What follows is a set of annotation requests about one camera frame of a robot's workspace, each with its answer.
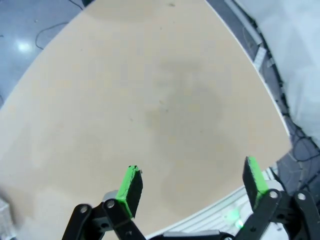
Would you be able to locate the white power strip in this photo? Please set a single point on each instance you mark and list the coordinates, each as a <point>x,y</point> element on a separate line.
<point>260,57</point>

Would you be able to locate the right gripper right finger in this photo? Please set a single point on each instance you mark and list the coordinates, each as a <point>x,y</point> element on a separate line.
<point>255,182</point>

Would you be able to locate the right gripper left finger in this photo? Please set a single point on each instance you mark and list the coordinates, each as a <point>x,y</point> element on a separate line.
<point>130,192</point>

